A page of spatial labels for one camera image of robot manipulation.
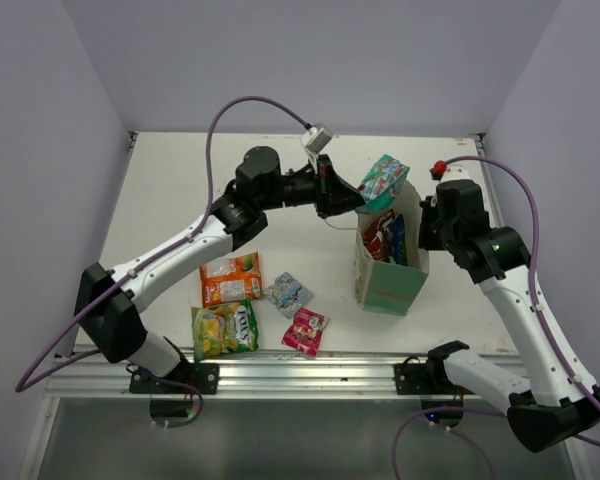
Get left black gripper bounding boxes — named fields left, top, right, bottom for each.
left=257, top=153, right=369, bottom=218

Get teal Fox's candy bag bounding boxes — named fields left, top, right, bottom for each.
left=356, top=154, right=410, bottom=214

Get red chips bag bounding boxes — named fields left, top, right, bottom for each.
left=362, top=210, right=395, bottom=263

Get blue snack bag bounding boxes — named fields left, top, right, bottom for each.
left=385, top=215, right=408, bottom=266

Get green paper bag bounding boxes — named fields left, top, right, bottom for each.
left=352, top=181, right=429, bottom=317

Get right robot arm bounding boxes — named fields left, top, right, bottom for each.
left=420, top=179, right=600, bottom=453

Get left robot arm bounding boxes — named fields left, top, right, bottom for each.
left=75, top=146, right=364, bottom=393

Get orange candy bag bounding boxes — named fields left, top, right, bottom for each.
left=199, top=252, right=263, bottom=307

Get green Fox's candy bag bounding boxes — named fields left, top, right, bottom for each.
left=191, top=299, right=259, bottom=362

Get small grey snack packet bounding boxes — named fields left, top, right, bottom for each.
left=263, top=272, right=313, bottom=319

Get small pink snack packet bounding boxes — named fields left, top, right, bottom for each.
left=281, top=307, right=330, bottom=357

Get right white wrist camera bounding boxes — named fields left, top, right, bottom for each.
left=430, top=161, right=471, bottom=183

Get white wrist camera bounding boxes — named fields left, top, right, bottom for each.
left=300, top=123, right=334, bottom=170
left=430, top=161, right=471, bottom=183

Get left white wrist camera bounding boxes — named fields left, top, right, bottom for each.
left=300, top=123, right=334, bottom=170

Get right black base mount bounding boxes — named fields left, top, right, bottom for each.
left=393, top=356, right=471, bottom=395

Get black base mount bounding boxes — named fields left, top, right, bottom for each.
left=393, top=356, right=471, bottom=395
left=126, top=362, right=220, bottom=395

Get aluminium mounting rail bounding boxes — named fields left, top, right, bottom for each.
left=44, top=349, right=531, bottom=399

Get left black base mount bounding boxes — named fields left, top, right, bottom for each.
left=126, top=362, right=220, bottom=395

